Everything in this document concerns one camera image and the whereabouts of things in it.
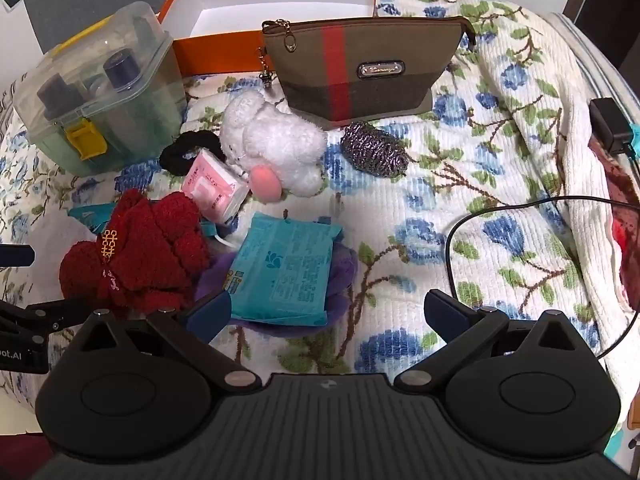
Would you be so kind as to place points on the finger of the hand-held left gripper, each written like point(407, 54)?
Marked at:
point(15, 255)
point(55, 314)

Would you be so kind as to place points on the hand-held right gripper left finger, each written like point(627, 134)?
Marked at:
point(212, 312)

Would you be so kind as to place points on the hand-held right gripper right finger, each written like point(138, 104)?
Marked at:
point(442, 312)

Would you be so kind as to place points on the teal wet wipes packet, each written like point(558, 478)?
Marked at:
point(285, 270)

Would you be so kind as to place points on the red fuzzy plush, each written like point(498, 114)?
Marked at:
point(145, 245)

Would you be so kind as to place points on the purple fleece cloth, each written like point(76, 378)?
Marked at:
point(347, 272)

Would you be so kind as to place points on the pink tissue pack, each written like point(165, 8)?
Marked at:
point(210, 185)

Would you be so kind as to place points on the black hair scrunchie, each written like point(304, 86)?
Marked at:
point(172, 157)

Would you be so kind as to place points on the steel wool scrubber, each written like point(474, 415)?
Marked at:
point(372, 150)

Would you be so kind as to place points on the white plush toy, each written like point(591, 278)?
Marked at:
point(270, 140)

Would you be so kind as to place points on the orange cardboard box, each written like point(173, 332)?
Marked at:
point(220, 55)

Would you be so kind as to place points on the floral knit blanket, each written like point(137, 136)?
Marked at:
point(450, 160)

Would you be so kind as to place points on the clear plastic storage container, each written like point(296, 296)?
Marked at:
point(125, 125)

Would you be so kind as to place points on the dark red cloth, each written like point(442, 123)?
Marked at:
point(625, 220)

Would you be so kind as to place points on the black power adapter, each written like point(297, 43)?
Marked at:
point(607, 122)

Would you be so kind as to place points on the small teal object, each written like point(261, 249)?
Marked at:
point(635, 142)

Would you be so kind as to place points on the olive pouch with red stripe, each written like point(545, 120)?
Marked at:
point(300, 70)

